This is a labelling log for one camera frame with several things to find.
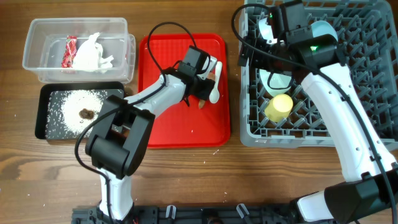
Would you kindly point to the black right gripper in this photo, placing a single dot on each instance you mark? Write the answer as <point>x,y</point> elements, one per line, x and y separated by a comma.
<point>255,61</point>

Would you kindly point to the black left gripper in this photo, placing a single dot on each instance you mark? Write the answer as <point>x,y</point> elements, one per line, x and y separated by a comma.
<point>205,91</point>

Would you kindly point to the brown wooden stick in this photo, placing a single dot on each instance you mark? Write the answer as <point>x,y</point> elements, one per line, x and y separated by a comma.
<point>202,104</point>

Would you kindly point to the white plastic spoon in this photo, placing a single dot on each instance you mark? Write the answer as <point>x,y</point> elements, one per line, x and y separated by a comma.
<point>215,95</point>

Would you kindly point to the light blue bowl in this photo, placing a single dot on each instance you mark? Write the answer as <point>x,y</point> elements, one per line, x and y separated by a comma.
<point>266,31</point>

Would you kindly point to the pale green bowl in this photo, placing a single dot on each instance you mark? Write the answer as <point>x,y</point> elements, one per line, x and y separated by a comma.
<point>275,83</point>

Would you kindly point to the yellow plastic cup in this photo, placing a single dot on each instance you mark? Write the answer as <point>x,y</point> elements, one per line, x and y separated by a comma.
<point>279,107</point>

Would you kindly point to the light blue plate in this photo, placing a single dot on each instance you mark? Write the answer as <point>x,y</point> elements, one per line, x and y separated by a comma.
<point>320,28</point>

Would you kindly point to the white rice pile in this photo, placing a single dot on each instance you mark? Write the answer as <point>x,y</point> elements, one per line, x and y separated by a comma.
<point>73,103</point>

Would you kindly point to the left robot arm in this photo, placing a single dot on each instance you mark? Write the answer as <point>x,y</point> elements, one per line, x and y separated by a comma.
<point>119,137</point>

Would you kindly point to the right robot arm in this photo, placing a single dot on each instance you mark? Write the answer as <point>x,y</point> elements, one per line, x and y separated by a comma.
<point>288,44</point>

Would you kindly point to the grey-blue dishwasher rack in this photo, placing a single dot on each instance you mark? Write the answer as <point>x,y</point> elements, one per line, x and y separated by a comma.
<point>367,35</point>

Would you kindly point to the black food waste tray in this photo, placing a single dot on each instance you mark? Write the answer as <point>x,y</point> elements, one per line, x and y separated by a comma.
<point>48,123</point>

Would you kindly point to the clear plastic waste bin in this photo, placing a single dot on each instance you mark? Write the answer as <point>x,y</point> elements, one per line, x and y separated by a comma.
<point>46,44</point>

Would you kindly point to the red plastic tray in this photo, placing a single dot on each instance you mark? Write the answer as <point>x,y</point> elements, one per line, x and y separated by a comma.
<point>180,125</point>

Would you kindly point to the crumpled white tissue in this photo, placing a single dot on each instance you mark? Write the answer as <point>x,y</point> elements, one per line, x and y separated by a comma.
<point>89,56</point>

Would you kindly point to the brown food scrap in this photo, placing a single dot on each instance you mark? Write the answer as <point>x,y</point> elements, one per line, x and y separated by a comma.
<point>86,114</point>

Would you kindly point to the red snack wrapper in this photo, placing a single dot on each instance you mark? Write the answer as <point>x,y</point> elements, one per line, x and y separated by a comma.
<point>70,52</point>

